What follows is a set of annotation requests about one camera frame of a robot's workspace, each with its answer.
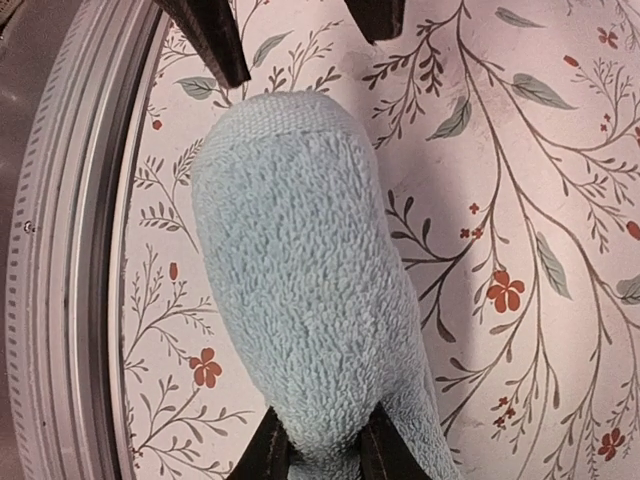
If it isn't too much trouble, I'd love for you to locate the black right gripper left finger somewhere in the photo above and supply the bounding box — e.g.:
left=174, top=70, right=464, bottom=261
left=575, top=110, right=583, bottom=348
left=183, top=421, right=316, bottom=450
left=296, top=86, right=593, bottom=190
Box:
left=234, top=407, right=291, bottom=480

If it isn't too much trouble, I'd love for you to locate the light blue towel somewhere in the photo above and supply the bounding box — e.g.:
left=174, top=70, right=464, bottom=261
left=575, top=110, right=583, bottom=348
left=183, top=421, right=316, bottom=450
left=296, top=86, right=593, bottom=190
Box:
left=192, top=92, right=460, bottom=479

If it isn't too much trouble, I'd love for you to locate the front aluminium rail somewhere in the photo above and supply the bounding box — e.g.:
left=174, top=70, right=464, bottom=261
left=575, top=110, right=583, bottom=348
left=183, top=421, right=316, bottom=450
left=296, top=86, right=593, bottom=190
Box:
left=4, top=1, right=167, bottom=479

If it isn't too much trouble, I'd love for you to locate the floral table mat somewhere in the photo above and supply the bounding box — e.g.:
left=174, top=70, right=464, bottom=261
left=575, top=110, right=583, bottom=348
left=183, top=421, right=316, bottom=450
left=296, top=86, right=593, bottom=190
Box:
left=119, top=1, right=639, bottom=479

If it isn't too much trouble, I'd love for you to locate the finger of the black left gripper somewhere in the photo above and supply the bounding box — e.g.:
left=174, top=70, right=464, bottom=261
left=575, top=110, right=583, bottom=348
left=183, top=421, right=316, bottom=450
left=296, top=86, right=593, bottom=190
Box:
left=156, top=0, right=251, bottom=88
left=345, top=0, right=406, bottom=45

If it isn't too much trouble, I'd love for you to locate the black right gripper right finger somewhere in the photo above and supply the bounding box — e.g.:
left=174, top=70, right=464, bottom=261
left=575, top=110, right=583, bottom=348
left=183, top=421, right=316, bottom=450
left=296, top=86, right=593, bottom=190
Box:
left=358, top=403, right=425, bottom=480

